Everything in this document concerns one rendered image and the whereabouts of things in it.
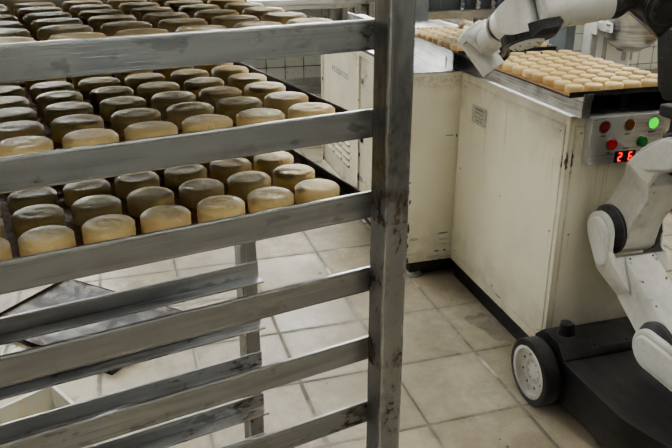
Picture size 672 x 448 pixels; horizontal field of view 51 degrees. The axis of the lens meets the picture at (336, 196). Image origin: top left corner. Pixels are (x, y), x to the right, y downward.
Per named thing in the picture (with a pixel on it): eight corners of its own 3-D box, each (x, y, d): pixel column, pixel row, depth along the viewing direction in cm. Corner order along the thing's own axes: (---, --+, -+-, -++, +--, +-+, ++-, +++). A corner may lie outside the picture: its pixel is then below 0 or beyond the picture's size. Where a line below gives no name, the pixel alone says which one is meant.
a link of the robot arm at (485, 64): (489, 74, 192) (477, 82, 183) (466, 42, 192) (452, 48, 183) (523, 48, 186) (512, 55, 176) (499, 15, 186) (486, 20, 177)
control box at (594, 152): (579, 162, 203) (585, 115, 198) (650, 155, 209) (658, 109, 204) (587, 166, 199) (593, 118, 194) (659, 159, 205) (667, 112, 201)
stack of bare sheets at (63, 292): (190, 317, 258) (190, 310, 257) (112, 375, 225) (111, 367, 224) (69, 282, 284) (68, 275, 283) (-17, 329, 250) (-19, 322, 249)
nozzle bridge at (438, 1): (381, 58, 282) (383, -32, 270) (542, 49, 301) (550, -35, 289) (412, 73, 253) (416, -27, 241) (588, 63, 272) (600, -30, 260)
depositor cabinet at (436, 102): (321, 180, 398) (320, 27, 368) (439, 168, 416) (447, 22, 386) (405, 283, 283) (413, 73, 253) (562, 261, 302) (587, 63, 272)
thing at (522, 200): (447, 276, 289) (461, 54, 257) (522, 265, 297) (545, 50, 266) (539, 374, 226) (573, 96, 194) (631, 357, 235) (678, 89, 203)
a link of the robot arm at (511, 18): (480, 64, 172) (502, 42, 153) (471, 23, 173) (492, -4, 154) (522, 56, 173) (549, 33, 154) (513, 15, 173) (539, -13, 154)
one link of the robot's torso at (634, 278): (734, 358, 184) (661, 195, 204) (670, 371, 179) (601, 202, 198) (696, 372, 198) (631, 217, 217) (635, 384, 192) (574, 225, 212)
